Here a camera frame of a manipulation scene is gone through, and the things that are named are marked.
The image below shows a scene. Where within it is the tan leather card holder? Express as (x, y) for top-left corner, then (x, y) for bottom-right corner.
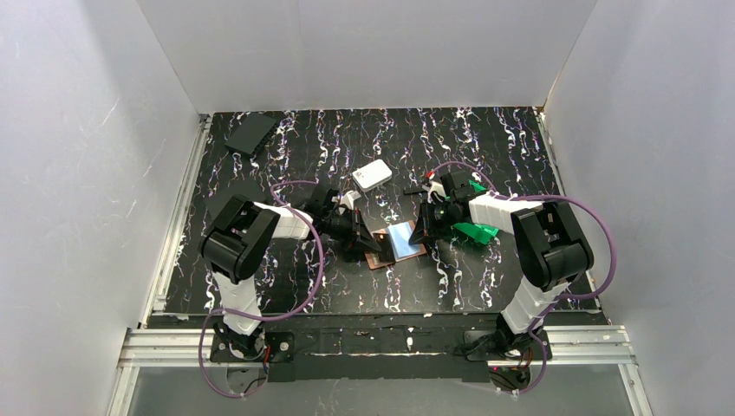
(365, 220), (427, 270)

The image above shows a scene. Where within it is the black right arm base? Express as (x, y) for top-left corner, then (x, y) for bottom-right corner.
(453, 329), (553, 367)

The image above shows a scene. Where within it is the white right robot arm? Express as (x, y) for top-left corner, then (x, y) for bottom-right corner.
(409, 171), (594, 336)

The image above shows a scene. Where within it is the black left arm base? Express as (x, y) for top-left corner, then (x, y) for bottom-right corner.
(210, 322), (296, 364)

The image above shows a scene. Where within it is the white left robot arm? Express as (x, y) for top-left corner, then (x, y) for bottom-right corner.
(199, 182), (381, 336)

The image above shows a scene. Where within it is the flat black card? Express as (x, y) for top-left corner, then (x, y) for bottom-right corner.
(205, 193), (240, 220)

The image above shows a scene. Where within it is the small black bar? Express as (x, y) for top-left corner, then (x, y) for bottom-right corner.
(403, 186), (426, 196)

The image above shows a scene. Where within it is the green plastic bin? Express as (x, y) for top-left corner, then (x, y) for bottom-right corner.
(447, 179), (500, 245)

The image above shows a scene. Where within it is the white rectangular box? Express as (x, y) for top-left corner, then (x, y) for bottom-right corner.
(352, 159), (393, 192)

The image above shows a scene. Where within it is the black rectangular box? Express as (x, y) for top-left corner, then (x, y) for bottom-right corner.
(225, 114), (276, 159)

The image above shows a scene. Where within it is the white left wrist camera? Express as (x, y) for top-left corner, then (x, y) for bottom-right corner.
(337, 191), (361, 214)

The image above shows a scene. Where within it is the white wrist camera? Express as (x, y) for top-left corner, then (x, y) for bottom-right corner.
(422, 171), (446, 204)
(337, 191), (361, 214)

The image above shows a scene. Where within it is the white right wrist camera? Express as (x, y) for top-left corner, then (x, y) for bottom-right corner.
(422, 171), (446, 204)

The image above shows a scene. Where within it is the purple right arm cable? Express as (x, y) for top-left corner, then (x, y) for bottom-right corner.
(426, 160), (619, 395)

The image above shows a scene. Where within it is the aluminium frame rail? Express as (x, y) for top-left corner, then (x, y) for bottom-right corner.
(108, 321), (652, 415)

